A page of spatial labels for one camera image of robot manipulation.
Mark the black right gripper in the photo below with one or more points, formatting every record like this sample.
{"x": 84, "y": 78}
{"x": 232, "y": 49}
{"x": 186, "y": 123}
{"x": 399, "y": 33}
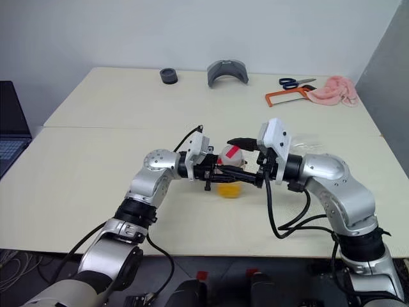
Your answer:
{"x": 266, "y": 164}

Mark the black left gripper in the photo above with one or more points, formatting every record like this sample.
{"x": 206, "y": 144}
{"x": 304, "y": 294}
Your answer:
{"x": 207, "y": 168}

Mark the white bottle with yellow drink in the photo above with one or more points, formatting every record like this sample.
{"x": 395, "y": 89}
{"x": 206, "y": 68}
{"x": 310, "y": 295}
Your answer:
{"x": 233, "y": 157}

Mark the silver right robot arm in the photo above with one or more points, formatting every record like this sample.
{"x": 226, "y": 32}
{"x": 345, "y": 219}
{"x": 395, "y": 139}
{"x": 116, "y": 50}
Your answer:
{"x": 346, "y": 192}

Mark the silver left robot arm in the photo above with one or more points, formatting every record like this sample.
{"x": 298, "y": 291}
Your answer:
{"x": 150, "y": 188}

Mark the orange hacksaw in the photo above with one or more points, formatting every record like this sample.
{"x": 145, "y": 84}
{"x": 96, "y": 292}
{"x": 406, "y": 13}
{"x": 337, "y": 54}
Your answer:
{"x": 281, "y": 93}

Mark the grey curved plastic shell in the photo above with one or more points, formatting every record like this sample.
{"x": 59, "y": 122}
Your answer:
{"x": 220, "y": 71}

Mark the black round tape roll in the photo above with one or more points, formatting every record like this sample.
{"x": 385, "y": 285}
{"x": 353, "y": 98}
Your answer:
{"x": 168, "y": 76}

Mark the pink cloth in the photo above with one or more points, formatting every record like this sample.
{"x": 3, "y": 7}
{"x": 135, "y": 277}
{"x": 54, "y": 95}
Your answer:
{"x": 335, "y": 91}

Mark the dark laptop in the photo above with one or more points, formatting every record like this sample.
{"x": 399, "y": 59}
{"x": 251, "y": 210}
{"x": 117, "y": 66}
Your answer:
{"x": 9, "y": 112}

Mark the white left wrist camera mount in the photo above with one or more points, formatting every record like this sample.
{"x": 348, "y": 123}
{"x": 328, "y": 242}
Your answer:
{"x": 196, "y": 146}

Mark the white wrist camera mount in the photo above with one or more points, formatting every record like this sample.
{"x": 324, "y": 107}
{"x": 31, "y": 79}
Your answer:
{"x": 196, "y": 146}
{"x": 277, "y": 134}

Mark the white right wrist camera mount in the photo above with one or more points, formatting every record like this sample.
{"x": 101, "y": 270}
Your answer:
{"x": 277, "y": 134}

